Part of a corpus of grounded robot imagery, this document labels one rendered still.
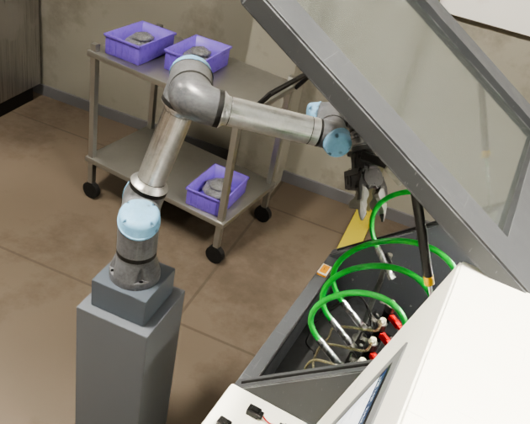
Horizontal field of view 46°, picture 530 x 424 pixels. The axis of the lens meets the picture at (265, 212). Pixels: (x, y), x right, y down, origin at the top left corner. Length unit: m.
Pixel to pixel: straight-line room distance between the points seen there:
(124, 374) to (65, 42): 3.11
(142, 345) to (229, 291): 1.41
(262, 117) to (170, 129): 0.28
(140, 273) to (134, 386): 0.39
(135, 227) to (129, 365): 0.47
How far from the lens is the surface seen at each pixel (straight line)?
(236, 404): 1.50
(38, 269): 3.29
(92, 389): 2.16
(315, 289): 1.88
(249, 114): 1.57
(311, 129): 1.61
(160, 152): 1.76
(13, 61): 4.55
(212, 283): 3.26
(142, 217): 1.74
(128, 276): 1.82
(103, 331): 1.94
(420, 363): 0.90
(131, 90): 4.50
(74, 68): 4.72
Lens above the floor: 2.15
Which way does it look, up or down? 34 degrees down
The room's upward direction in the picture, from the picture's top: 12 degrees clockwise
